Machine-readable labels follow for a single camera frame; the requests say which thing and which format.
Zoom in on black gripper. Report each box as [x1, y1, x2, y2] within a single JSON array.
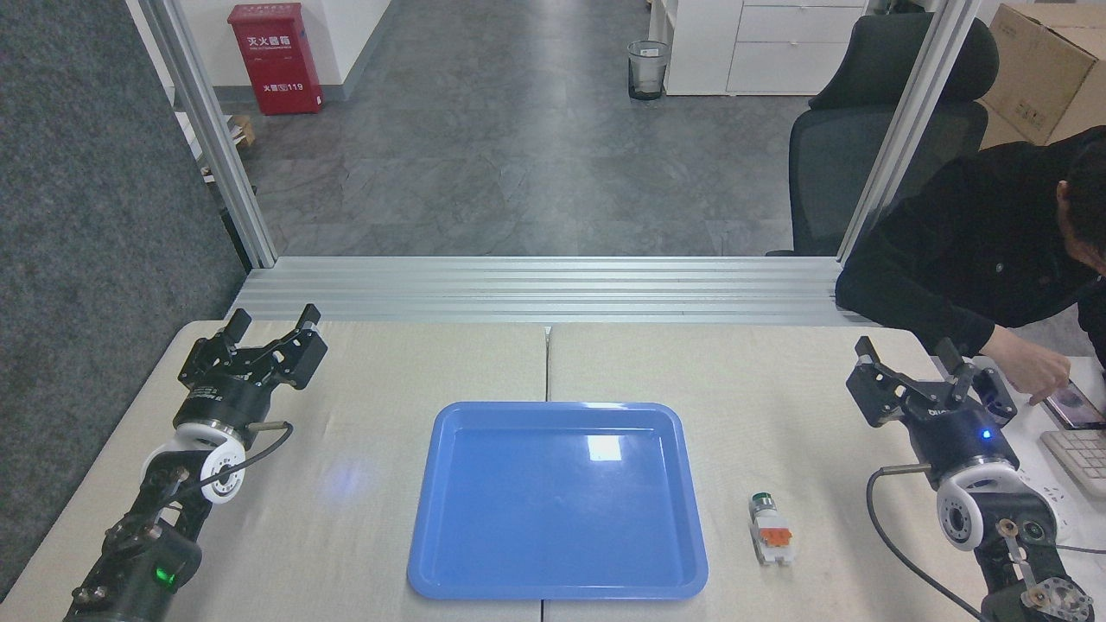
[[176, 304, 329, 433], [845, 336, 1021, 480]]

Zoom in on blue plastic tray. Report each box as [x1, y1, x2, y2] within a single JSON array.
[[407, 401, 709, 601]]

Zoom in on person's hand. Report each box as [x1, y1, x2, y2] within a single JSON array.
[[980, 326, 1073, 407]]

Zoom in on smartphone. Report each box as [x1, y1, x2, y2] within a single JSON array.
[[1041, 380, 1106, 430]]

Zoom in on person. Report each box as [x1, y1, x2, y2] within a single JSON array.
[[835, 126, 1106, 368]]

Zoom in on white keyboard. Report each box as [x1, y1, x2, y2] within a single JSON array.
[[1039, 428, 1106, 498]]

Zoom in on black office chair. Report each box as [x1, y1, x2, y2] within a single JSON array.
[[765, 13, 1001, 257]]

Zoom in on red fire extinguisher box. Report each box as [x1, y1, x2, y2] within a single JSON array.
[[227, 3, 324, 117]]

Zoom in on large cardboard box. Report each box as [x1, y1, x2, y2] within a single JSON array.
[[979, 3, 1106, 149]]

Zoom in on white drawer cabinet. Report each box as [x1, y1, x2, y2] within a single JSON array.
[[648, 0, 869, 96]]

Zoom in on silver aluminium post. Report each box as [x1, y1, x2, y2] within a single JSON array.
[[138, 0, 279, 269], [835, 0, 986, 262]]

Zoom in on silver aluminium rail frame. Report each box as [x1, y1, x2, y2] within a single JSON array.
[[226, 256, 884, 327]]

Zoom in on wire mesh waste bin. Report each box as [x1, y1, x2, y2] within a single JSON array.
[[627, 41, 671, 101]]

